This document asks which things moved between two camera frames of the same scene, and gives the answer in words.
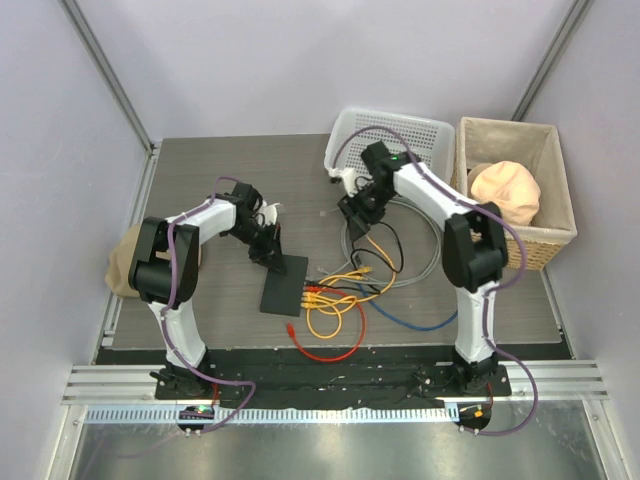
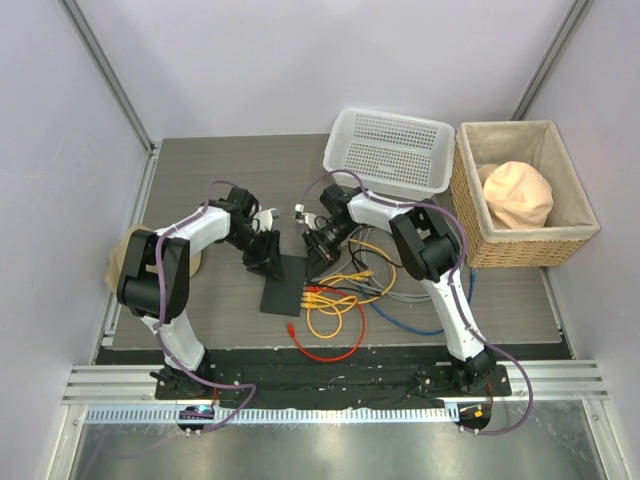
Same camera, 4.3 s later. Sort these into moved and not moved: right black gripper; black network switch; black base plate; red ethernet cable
Moved: right black gripper
Not moved: red ethernet cable; black base plate; black network switch
